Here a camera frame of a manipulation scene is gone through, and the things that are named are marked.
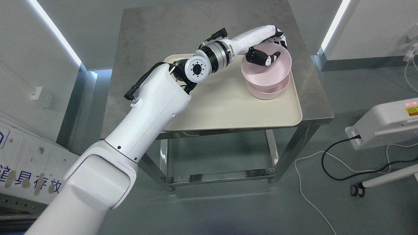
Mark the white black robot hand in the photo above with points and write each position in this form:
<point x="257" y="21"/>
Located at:
<point x="258" y="40"/>

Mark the pink bowl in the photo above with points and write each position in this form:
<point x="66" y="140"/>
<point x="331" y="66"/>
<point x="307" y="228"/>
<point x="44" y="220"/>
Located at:
<point x="267" y="76"/>
<point x="268" y="94"/>

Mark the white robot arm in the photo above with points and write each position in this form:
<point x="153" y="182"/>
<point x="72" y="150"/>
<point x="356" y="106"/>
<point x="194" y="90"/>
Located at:
<point x="103" y="176"/>

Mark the cream plastic tray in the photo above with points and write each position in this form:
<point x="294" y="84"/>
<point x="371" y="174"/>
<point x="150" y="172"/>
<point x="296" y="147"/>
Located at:
<point x="222" y="101"/>

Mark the stainless steel table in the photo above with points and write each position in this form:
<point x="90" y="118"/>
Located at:
<point x="149" y="34"/>

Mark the white device box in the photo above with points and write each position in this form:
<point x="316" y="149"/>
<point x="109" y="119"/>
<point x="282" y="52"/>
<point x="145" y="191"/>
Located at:
<point x="384" y="124"/>

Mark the white stand leg with caster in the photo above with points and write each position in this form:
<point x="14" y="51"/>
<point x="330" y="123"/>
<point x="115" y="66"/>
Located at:
<point x="358" y="190"/>

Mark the white sign board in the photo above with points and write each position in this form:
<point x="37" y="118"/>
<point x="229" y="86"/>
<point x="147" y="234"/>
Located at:
<point x="32" y="167"/>

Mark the white wall plug adapter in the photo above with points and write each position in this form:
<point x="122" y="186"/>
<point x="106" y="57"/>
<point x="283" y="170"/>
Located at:
<point x="411" y="50"/>

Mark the white wall socket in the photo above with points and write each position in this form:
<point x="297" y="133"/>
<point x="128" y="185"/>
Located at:
<point x="42" y="97"/>

